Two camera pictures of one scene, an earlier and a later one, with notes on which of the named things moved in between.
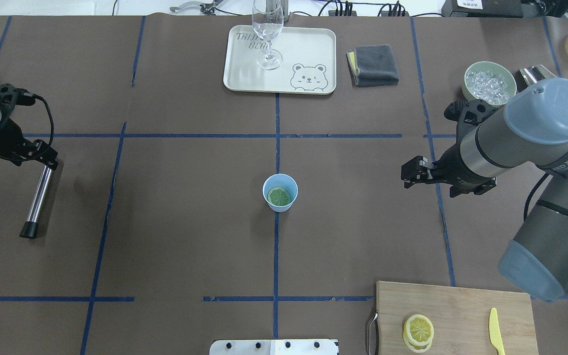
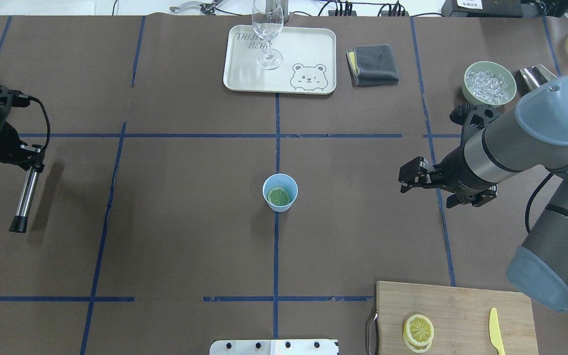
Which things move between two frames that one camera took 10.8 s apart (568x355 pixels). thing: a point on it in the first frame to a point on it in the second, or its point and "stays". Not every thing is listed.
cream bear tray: x=308 y=54 stays
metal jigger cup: x=525 y=77 stays
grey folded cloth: x=374 y=65 stays
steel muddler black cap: x=30 y=229 to x=19 y=224
